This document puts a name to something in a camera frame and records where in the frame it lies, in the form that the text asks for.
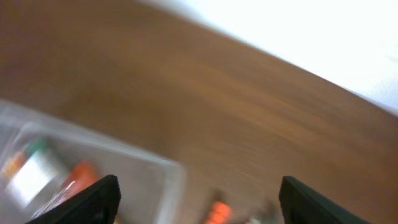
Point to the clear plastic container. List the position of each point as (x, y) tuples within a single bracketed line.
[(150, 185)]

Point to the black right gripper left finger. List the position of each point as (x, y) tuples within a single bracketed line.
[(97, 204)]

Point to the orange perforated strip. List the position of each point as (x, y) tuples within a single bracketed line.
[(219, 213)]

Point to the clear screwdriver bit case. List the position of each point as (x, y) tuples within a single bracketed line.
[(33, 174)]

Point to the orange scraper wooden handle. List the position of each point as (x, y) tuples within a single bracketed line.
[(82, 176)]

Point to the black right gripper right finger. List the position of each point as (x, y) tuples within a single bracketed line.
[(300, 204)]

